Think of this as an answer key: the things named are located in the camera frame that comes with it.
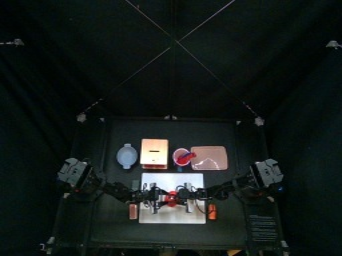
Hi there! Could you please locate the red and blue scoop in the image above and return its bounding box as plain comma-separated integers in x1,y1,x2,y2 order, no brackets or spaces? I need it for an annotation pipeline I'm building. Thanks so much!
177,151,198,165

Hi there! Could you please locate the copper coloured box scale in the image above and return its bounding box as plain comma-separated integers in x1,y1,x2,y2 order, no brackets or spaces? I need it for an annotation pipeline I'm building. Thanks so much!
140,138,170,170

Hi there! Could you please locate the small red container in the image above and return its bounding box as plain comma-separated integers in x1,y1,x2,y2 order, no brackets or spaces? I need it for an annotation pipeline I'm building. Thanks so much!
165,190,180,208

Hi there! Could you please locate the pink square tray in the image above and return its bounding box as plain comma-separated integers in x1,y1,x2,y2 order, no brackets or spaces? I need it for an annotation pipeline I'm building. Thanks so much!
190,145,230,172

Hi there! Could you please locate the white rectangular board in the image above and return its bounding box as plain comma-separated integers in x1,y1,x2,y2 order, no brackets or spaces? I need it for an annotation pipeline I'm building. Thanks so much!
138,172,209,225

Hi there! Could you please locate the pink cup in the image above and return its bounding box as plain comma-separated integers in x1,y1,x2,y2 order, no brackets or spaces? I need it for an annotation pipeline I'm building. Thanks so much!
172,147,194,167

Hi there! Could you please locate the thin white frame cord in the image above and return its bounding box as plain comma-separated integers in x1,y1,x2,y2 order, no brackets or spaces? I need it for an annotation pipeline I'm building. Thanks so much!
82,0,237,114
124,0,261,118

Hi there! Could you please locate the bright orange block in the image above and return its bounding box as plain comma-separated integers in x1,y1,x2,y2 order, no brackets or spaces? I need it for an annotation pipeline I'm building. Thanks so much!
208,203,218,221

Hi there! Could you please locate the pale orange block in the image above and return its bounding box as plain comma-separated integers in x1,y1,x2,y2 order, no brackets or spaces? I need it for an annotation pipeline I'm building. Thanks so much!
129,203,140,221

